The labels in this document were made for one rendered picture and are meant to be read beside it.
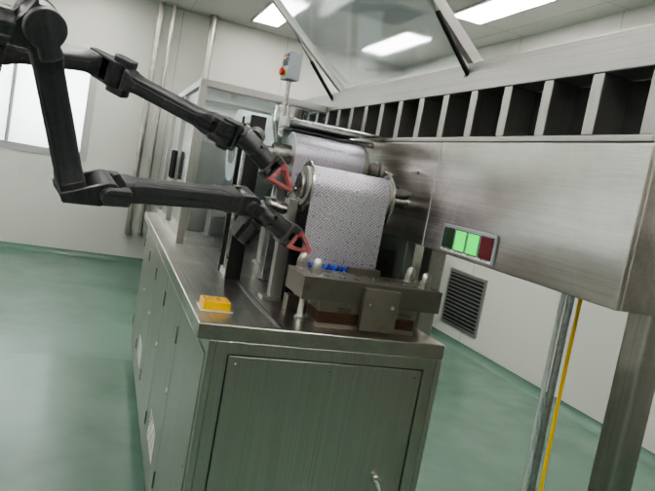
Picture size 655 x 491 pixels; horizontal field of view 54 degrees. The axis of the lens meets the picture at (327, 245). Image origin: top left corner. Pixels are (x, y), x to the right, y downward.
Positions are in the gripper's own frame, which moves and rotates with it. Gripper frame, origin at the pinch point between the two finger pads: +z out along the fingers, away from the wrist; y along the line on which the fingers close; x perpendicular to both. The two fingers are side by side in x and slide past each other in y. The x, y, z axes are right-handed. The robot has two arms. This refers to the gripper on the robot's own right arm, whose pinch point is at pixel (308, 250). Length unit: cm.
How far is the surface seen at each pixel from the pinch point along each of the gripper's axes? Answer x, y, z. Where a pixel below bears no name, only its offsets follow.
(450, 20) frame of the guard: 71, 14, -14
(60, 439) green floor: -122, -104, 2
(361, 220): 16.5, 0.3, 6.9
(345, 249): 7.1, 0.2, 8.8
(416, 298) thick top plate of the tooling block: 7.5, 20.0, 25.9
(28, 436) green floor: -129, -106, -9
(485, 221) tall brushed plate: 30, 39, 18
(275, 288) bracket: -14.4, -7.8, 2.1
